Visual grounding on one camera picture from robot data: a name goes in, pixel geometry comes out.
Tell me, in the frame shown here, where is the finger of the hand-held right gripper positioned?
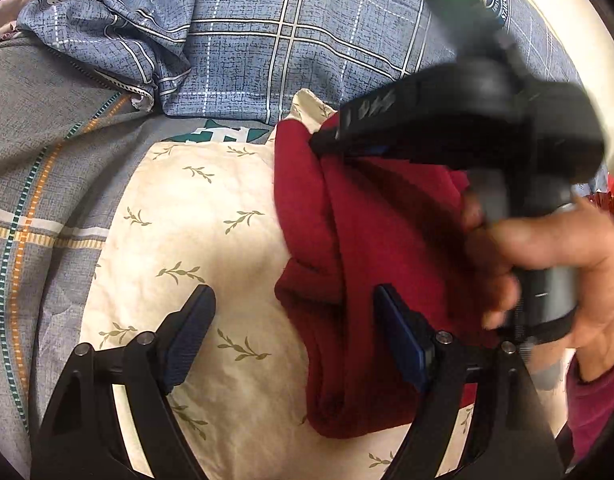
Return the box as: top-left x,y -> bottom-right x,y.
309,127 -> 412,162

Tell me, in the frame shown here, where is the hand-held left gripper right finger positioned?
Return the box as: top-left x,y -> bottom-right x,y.
374,284 -> 558,480

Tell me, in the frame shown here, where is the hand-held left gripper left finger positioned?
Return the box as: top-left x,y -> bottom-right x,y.
29,284 -> 218,480

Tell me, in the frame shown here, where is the red sweater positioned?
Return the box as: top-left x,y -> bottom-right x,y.
273,117 -> 528,438

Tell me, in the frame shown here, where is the person's right forearm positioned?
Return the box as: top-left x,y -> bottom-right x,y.
552,350 -> 614,466

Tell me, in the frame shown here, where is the person's right hand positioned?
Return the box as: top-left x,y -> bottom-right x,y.
459,195 -> 614,383

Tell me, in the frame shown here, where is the blue plaid bedsheet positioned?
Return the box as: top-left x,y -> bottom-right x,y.
157,0 -> 588,146

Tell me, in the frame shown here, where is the white leaf-print pillow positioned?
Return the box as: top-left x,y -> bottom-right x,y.
79,89 -> 572,480

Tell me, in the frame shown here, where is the crumpled blue plaid quilt cover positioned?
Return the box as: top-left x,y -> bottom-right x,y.
17,0 -> 212,111

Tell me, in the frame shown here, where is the grey striped blanket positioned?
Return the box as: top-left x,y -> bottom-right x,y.
0,30 -> 188,466

